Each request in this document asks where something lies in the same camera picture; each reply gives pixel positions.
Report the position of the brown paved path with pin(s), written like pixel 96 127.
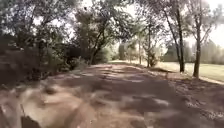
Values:
pixel 116 96

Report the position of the wood of trees and bushes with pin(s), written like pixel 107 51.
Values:
pixel 50 43

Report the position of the thin-trunked tree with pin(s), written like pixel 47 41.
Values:
pixel 181 60
pixel 197 56

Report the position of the grass field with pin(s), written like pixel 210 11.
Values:
pixel 208 70

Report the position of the row of distant trees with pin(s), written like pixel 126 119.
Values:
pixel 211 53

